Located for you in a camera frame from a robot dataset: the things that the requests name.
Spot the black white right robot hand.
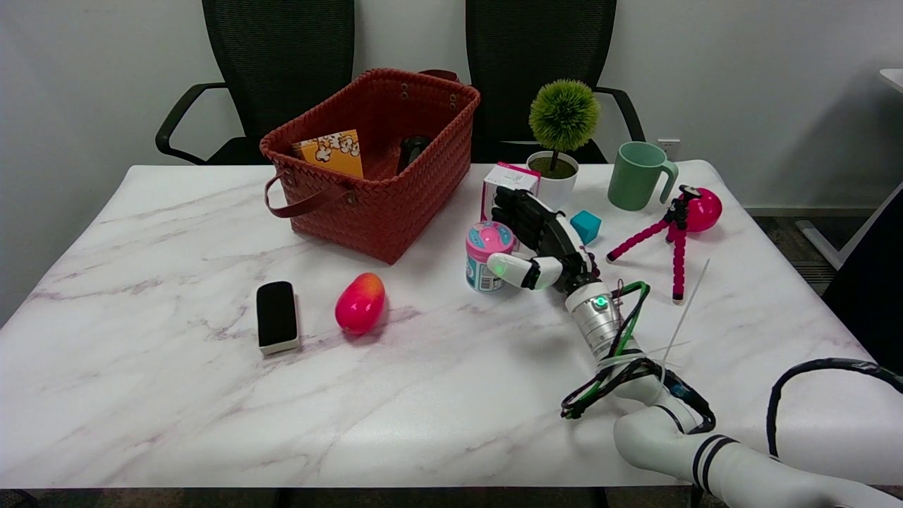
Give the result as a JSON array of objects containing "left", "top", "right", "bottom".
[{"left": 487, "top": 186, "right": 600, "bottom": 295}]

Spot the pink lid gum jar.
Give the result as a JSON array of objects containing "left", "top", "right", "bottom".
[{"left": 465, "top": 221, "right": 516, "bottom": 294}]

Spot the teal cube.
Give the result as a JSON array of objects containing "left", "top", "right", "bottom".
[{"left": 570, "top": 210, "right": 602, "bottom": 246}]

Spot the pink white carton box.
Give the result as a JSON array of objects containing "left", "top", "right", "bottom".
[{"left": 480, "top": 162, "right": 541, "bottom": 252}]

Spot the green mug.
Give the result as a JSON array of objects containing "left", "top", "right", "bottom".
[{"left": 607, "top": 141, "right": 679, "bottom": 212}]

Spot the green ball potted plant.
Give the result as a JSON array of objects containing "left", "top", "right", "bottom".
[{"left": 526, "top": 78, "right": 601, "bottom": 214}]

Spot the pink flexible tripod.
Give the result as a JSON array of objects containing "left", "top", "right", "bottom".
[{"left": 606, "top": 185, "right": 703, "bottom": 304}]

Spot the white zip tie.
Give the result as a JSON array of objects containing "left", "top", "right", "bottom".
[{"left": 649, "top": 258, "right": 710, "bottom": 368}]

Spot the pink ball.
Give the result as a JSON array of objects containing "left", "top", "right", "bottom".
[{"left": 684, "top": 187, "right": 723, "bottom": 234}]

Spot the black object in basket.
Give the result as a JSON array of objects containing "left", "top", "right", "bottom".
[{"left": 397, "top": 135, "right": 433, "bottom": 174}]

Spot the red woven basket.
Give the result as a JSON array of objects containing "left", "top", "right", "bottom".
[{"left": 259, "top": 68, "right": 482, "bottom": 265}]

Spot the red toy mango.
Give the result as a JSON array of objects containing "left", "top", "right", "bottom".
[{"left": 334, "top": 272, "right": 387, "bottom": 335}]

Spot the black mesh office chair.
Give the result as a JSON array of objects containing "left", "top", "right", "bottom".
[
  {"left": 155, "top": 0, "right": 356, "bottom": 166},
  {"left": 466, "top": 0, "right": 646, "bottom": 164}
]

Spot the yellow popcorn box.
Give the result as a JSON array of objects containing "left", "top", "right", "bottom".
[{"left": 292, "top": 129, "right": 365, "bottom": 179}]

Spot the white side desk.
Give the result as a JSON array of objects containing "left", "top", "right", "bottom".
[{"left": 797, "top": 68, "right": 903, "bottom": 270}]

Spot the black whiteboard eraser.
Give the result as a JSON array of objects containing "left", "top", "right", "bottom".
[{"left": 255, "top": 281, "right": 301, "bottom": 356}]

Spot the black green cable bundle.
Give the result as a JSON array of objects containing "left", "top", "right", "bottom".
[{"left": 561, "top": 281, "right": 717, "bottom": 435}]

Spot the black looping cable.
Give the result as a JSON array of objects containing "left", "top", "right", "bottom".
[{"left": 766, "top": 358, "right": 903, "bottom": 459}]

